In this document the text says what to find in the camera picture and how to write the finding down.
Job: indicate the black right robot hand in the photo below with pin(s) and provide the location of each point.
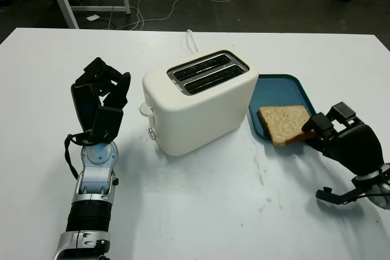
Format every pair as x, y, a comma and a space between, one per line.
356, 147

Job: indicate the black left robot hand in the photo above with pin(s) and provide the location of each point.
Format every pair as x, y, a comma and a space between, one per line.
83, 104

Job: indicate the brown bread slice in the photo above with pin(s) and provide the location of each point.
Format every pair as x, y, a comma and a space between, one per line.
283, 123

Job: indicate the white two-slot toaster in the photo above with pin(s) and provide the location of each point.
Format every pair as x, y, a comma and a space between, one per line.
201, 117

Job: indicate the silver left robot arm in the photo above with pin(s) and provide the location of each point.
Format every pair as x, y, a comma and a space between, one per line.
91, 187

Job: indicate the blue plastic tray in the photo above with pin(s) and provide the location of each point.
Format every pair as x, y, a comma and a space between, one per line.
280, 92

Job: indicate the white paper sheet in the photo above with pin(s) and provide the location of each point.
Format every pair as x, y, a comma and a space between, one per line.
93, 18

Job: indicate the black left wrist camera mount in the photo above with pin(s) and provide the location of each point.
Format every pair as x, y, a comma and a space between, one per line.
107, 124

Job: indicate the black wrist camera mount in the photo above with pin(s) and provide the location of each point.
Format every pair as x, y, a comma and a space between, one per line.
107, 124
335, 196

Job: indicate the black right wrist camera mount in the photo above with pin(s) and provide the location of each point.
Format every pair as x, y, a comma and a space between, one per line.
335, 196

